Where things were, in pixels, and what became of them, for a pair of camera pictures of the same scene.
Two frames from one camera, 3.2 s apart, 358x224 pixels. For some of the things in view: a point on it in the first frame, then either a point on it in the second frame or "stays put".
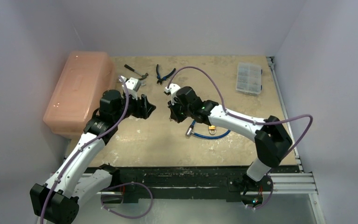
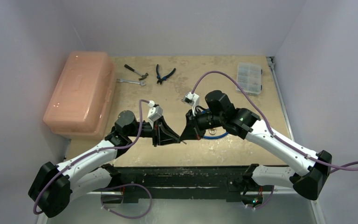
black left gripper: x=143 y=108 → x=162 y=135
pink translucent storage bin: x=89 y=77 stays put
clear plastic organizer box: x=249 y=79 stays put
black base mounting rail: x=192 y=183 stays put
